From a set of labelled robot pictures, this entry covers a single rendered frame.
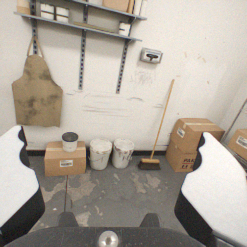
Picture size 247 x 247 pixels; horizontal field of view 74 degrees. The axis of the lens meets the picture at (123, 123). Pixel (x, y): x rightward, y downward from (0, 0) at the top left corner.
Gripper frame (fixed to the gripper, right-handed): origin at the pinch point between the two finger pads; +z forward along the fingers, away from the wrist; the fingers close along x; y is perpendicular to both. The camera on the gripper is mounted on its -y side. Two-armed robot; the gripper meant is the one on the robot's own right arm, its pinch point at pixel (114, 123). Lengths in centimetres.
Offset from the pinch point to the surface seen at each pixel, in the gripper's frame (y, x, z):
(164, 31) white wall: -14, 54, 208
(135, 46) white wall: 3, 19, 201
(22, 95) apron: 60, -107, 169
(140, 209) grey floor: 174, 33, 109
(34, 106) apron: 73, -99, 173
